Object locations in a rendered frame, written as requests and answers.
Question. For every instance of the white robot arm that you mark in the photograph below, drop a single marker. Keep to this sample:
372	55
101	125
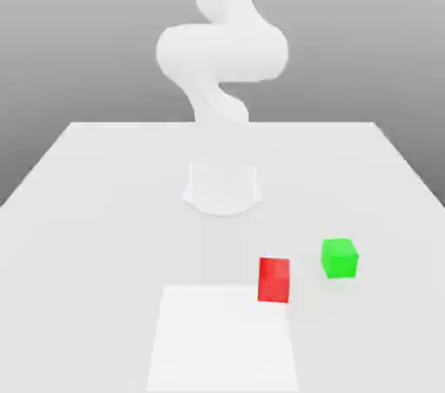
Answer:
222	52

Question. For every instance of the small red cube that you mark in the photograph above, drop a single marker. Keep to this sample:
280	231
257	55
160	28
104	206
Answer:
273	280

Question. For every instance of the small green cube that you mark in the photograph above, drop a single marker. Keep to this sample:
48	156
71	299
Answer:
339	258

